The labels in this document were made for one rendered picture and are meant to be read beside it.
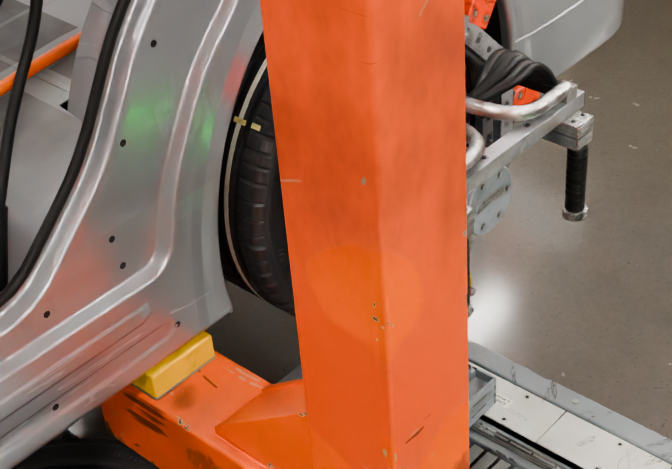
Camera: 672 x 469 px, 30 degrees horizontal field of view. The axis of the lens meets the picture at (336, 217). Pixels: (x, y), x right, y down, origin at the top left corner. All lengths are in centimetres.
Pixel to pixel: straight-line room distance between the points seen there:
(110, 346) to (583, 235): 186
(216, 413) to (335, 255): 62
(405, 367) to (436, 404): 12
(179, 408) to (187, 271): 23
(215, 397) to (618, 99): 237
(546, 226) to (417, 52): 223
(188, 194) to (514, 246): 167
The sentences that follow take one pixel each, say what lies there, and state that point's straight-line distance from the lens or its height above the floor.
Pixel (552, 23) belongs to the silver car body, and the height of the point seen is 89.
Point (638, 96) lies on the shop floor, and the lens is 415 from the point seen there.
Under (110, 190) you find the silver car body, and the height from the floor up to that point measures 108.
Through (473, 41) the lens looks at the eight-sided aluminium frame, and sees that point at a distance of 222.
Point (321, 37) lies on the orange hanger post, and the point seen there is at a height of 148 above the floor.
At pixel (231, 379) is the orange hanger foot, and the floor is 68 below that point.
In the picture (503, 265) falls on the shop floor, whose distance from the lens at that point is 339.
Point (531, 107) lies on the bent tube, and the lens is 209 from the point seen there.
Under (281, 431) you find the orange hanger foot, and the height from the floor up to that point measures 78.
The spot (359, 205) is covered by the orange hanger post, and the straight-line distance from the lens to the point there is 140.
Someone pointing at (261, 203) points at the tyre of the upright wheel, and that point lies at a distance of 204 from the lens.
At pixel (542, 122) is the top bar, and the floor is 98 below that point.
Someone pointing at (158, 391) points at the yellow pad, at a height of 70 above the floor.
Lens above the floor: 208
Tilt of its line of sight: 35 degrees down
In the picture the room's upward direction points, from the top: 5 degrees counter-clockwise
